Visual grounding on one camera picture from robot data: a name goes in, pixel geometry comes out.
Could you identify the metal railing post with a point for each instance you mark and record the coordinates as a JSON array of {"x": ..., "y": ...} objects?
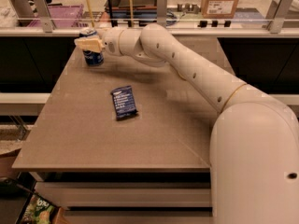
[
  {"x": 161, "y": 12},
  {"x": 276, "y": 24},
  {"x": 44, "y": 15}
]

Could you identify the blue pepsi can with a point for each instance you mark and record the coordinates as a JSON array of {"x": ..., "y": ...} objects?
[{"x": 91, "y": 58}]

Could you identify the lower white drawer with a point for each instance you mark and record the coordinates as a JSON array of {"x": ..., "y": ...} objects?
[{"x": 138, "y": 217}]

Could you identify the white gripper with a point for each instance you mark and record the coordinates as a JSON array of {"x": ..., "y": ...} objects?
[{"x": 110, "y": 43}]

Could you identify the upper white drawer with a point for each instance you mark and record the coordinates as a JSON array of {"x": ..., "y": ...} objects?
[{"x": 92, "y": 194}]

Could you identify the yellow broom stick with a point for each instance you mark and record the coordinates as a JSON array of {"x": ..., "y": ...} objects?
[{"x": 90, "y": 12}]

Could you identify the dark blue snack packet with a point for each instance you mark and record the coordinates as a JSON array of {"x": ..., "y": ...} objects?
[{"x": 124, "y": 102}]

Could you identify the green chip bag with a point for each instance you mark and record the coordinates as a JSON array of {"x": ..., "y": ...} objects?
[{"x": 38, "y": 211}]

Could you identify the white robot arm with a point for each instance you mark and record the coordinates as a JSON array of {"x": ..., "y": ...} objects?
[{"x": 254, "y": 149}]

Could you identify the middle metal railing post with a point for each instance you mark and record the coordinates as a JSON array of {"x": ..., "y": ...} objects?
[{"x": 161, "y": 12}]

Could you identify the purple plastic crate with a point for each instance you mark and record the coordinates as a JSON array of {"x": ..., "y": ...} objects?
[{"x": 66, "y": 16}]

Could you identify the left metal railing post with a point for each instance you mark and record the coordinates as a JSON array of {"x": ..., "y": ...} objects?
[{"x": 44, "y": 15}]

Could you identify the right metal railing post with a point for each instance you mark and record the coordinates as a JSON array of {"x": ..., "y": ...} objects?
[{"x": 276, "y": 24}]

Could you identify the brown cardboard box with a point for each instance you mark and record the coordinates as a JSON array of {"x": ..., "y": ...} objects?
[{"x": 218, "y": 9}]

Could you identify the white drawer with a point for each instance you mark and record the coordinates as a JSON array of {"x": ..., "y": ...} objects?
[
  {"x": 138, "y": 217},
  {"x": 92, "y": 194}
]

